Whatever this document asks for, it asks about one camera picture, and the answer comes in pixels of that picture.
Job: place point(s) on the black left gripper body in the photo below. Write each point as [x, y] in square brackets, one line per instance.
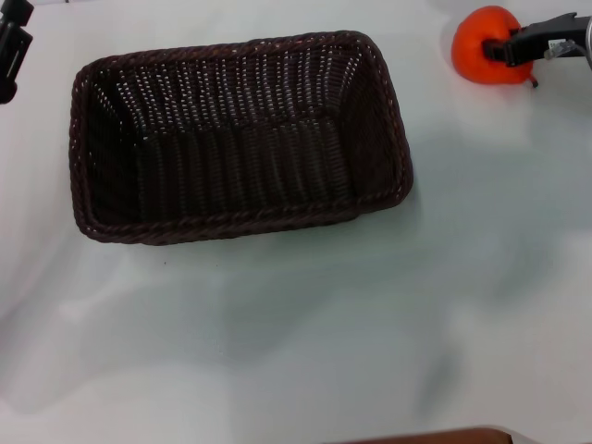
[16, 10]

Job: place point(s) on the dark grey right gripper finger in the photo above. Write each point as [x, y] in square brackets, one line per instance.
[550, 24]

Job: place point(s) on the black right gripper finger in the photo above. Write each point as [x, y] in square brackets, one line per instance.
[522, 50]

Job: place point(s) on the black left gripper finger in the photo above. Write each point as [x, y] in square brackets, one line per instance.
[11, 60]

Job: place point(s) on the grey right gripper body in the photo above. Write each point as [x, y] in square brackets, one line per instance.
[585, 34]

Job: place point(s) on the orange pear-shaped toy fruit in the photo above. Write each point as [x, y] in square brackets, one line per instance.
[472, 51]

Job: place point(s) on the dark brown woven basket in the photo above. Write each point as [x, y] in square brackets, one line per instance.
[240, 162]

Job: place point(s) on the brown wooden board edge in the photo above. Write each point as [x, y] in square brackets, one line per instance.
[435, 437]

